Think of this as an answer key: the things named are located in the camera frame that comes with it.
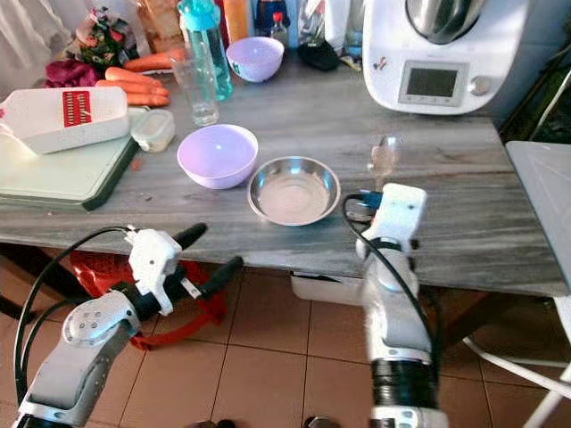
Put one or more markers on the large lilac plastic bowl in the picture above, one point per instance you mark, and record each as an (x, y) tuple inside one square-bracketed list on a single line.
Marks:
[(217, 159)]

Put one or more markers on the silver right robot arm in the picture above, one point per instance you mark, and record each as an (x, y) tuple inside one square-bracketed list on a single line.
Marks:
[(393, 312)]

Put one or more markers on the dark bottle red cap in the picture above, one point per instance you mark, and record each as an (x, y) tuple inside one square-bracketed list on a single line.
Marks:
[(268, 18)]

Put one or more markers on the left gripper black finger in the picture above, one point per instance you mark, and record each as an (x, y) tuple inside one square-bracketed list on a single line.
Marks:
[(223, 275), (190, 235)]

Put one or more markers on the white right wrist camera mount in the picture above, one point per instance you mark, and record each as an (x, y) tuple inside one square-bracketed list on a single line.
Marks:
[(401, 214)]

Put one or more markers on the clear shiny spoon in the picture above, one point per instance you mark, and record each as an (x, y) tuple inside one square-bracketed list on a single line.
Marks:
[(385, 150)]

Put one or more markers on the white mandoline slicer red insert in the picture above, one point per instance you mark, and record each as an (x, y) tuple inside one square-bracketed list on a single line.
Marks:
[(36, 120)]

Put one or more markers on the white side table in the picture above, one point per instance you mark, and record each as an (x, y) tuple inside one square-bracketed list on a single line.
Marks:
[(544, 196)]

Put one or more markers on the clear plastic bag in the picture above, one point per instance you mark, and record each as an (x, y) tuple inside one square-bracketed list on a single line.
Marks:
[(335, 22)]

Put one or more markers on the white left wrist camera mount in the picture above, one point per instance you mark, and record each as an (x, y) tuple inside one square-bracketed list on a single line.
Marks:
[(153, 263)]

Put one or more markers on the black pouch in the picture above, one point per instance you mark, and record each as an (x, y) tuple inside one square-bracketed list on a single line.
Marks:
[(318, 55)]

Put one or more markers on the black robot right foot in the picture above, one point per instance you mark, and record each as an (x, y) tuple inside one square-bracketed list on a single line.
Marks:
[(321, 423)]

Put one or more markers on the red stool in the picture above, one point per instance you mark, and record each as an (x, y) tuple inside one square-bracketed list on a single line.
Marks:
[(98, 267)]

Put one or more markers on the brown bread package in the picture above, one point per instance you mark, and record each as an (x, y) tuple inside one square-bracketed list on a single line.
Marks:
[(161, 22)]

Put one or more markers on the teal water bottle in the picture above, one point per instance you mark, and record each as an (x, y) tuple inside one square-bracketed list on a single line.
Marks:
[(201, 18)]

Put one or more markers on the stainless steel bowl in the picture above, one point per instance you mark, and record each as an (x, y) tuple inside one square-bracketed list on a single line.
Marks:
[(293, 196)]

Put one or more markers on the small white plastic container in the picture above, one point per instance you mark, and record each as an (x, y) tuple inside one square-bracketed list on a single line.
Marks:
[(153, 130)]

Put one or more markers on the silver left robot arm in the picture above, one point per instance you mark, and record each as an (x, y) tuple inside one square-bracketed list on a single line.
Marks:
[(76, 357)]

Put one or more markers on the orange bottle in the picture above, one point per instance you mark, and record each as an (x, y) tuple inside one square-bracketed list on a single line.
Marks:
[(235, 18)]

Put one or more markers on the white curtain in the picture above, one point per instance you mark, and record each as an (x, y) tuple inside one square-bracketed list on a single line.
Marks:
[(27, 31)]

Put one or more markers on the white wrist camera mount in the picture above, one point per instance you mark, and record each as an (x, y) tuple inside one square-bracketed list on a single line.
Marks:
[(153, 263), (401, 214)]

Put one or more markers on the orange carrot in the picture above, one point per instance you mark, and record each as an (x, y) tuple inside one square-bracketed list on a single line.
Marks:
[(152, 62), (143, 96), (134, 78)]

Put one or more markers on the pale green cutting board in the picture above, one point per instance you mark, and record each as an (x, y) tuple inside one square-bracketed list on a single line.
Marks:
[(53, 174)]

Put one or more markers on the small lilac plastic bowl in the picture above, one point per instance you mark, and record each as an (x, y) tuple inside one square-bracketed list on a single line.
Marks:
[(254, 61)]

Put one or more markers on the white box under table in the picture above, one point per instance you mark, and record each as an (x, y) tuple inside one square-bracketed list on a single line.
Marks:
[(326, 287)]

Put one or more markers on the white kitchen cooking machine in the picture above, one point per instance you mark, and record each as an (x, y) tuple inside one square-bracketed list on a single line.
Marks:
[(388, 62)]

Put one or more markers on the tall clear drinking glass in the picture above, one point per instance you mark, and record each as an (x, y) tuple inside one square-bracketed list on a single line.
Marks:
[(201, 100)]

